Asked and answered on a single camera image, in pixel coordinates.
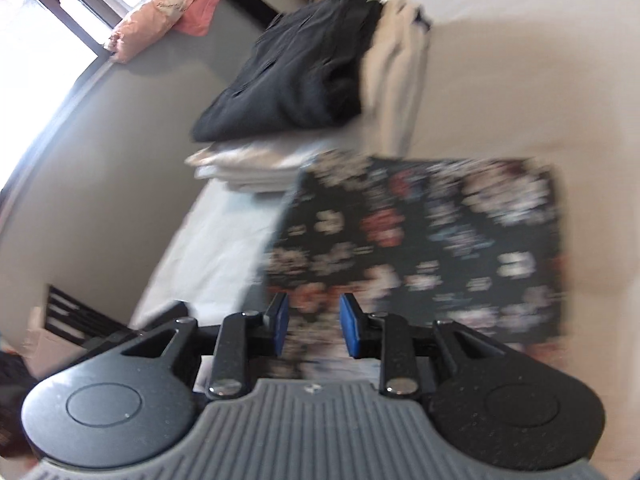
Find cream folded garment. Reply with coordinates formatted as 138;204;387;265
359;0;434;157

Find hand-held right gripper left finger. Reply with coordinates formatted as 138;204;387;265
122;292;290;401

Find black slatted crate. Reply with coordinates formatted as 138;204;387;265
45;284;137;357

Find window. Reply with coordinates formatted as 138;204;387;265
0;0;166;91

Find pink pillows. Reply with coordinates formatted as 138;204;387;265
104;0;199;64

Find dark floral pants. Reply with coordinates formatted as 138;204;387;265
262;152;569;376

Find cardboard box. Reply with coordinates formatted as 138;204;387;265
22;305;87;378

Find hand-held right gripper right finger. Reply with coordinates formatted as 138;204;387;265
339;292;508;400

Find black folded garment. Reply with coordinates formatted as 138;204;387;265
191;0;387;144

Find grey bed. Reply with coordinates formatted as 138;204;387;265
129;0;640;466

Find white folded garment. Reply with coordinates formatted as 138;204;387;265
184;127;364;196

